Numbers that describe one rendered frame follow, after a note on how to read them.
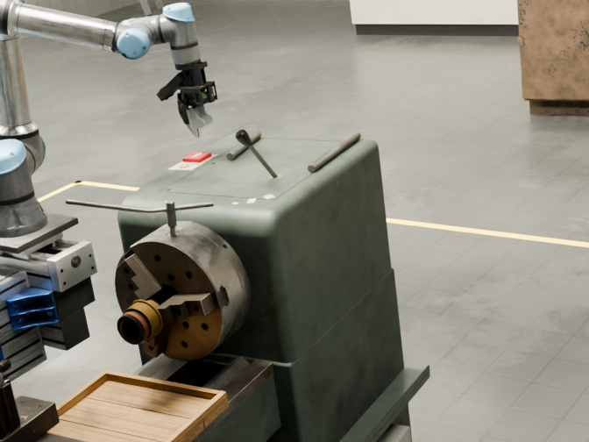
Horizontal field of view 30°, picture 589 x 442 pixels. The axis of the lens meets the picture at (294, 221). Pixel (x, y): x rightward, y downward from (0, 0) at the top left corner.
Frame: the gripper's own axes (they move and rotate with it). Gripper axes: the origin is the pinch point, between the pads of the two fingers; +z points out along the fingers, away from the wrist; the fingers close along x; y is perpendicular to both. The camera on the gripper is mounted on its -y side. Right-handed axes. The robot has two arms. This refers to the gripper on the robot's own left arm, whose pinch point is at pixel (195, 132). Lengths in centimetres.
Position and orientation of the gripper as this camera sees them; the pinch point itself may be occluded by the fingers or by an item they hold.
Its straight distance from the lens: 304.3
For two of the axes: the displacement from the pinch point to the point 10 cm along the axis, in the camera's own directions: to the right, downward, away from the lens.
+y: 8.4, 0.6, -5.4
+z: 1.5, 9.2, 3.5
